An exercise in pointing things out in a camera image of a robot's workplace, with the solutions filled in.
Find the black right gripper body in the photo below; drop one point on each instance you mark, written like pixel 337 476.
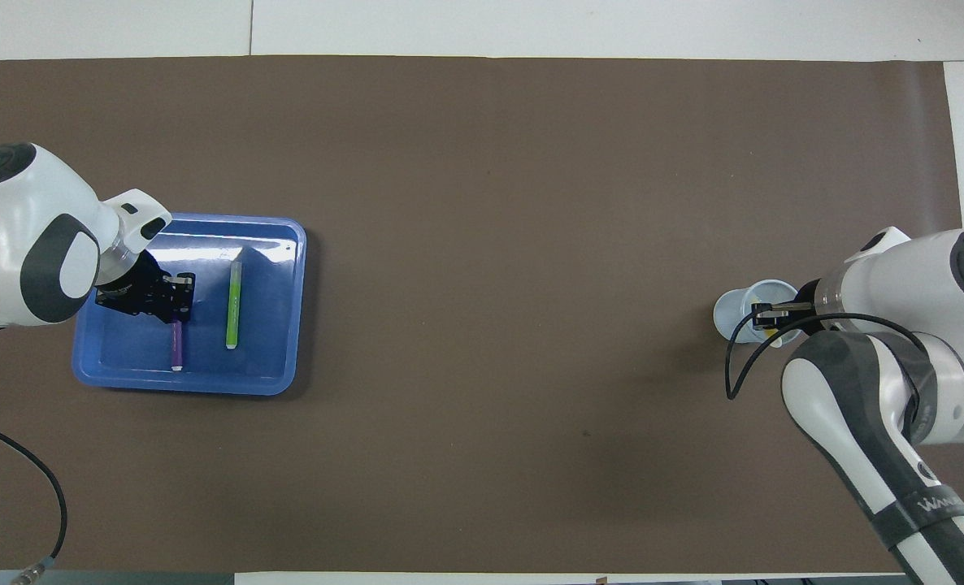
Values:
pixel 809 301

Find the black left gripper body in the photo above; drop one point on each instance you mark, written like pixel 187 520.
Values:
pixel 132 288

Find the yellow marker pen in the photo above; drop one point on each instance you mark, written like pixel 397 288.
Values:
pixel 766 327

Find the purple marker pen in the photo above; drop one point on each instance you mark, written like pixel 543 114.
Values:
pixel 177 349

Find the green marker pen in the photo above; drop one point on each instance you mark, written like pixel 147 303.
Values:
pixel 234 309

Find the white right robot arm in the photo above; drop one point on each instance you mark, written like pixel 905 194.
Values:
pixel 896 276

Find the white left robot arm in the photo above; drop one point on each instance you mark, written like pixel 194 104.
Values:
pixel 10 211

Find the blue plastic tray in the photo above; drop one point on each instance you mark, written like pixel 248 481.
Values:
pixel 271 325

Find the clear plastic cup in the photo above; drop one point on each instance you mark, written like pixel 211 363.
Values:
pixel 730 313

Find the brown table mat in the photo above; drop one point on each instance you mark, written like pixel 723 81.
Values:
pixel 482 162

